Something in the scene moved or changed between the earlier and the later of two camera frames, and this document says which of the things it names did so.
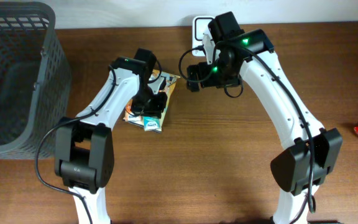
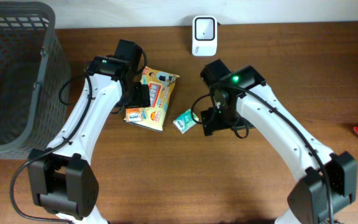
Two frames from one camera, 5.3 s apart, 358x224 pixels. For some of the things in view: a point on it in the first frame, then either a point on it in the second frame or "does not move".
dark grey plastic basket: x=25 y=80 does not move
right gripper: x=194 y=71 → x=212 y=119
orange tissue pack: x=130 y=116 does not move
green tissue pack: x=151 y=124 → x=184 y=121
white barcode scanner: x=199 y=27 does not move
